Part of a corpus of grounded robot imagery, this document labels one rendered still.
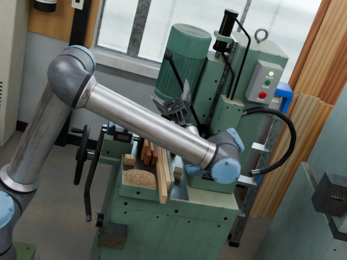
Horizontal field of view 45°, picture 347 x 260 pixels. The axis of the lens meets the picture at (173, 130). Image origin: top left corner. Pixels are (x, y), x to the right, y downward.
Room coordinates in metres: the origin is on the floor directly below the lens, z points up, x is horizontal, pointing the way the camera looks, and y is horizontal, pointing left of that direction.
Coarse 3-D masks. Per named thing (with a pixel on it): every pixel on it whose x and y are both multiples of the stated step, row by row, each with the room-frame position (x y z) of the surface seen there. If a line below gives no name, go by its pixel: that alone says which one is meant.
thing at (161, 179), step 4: (160, 148) 1.72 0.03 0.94; (160, 152) 1.68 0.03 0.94; (160, 156) 1.65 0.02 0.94; (160, 160) 1.61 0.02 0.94; (156, 164) 1.62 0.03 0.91; (160, 164) 1.58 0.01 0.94; (156, 168) 1.60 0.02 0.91; (160, 168) 1.55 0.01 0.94; (160, 172) 1.52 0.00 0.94; (160, 176) 1.49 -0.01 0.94; (164, 176) 1.50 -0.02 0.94; (160, 180) 1.47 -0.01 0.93; (164, 180) 1.47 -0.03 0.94; (160, 184) 1.45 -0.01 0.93; (164, 184) 1.45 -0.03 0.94; (160, 188) 1.43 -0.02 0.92; (164, 188) 1.42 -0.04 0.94; (160, 192) 1.41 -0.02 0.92; (164, 192) 1.39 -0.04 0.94; (160, 196) 1.40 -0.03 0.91; (164, 196) 1.37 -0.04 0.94; (160, 200) 1.38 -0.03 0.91; (164, 200) 1.37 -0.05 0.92
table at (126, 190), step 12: (108, 156) 1.63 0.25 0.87; (120, 168) 1.57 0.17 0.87; (132, 168) 1.55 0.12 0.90; (144, 168) 1.58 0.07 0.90; (120, 180) 1.48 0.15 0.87; (156, 180) 1.52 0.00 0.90; (120, 192) 1.42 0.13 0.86; (132, 192) 1.43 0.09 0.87; (144, 192) 1.44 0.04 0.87; (156, 192) 1.45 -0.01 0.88; (168, 192) 1.46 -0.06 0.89
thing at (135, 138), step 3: (135, 138) 1.71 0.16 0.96; (138, 138) 1.71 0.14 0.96; (141, 138) 1.68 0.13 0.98; (138, 141) 1.71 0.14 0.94; (141, 141) 1.68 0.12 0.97; (138, 144) 1.71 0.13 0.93; (141, 144) 1.68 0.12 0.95; (138, 147) 1.69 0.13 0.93; (141, 147) 1.68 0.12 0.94; (138, 150) 1.68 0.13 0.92
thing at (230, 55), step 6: (234, 42) 1.71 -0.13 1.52; (228, 48) 1.76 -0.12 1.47; (234, 48) 1.72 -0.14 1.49; (228, 54) 1.74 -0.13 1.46; (228, 60) 1.71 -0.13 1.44; (222, 78) 1.71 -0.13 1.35; (222, 84) 1.72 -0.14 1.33; (216, 96) 1.72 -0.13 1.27; (216, 102) 1.72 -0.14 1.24; (210, 114) 1.71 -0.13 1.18; (210, 120) 1.72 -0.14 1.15
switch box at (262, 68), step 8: (256, 64) 1.70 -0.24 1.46; (264, 64) 1.66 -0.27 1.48; (272, 64) 1.70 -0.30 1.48; (256, 72) 1.67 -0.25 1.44; (264, 72) 1.65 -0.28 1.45; (280, 72) 1.67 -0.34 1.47; (256, 80) 1.65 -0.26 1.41; (264, 80) 1.65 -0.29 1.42; (272, 80) 1.66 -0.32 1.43; (248, 88) 1.68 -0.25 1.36; (256, 88) 1.65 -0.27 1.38; (264, 88) 1.66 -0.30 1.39; (272, 88) 1.66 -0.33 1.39; (248, 96) 1.65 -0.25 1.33; (256, 96) 1.65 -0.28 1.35; (272, 96) 1.67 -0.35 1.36
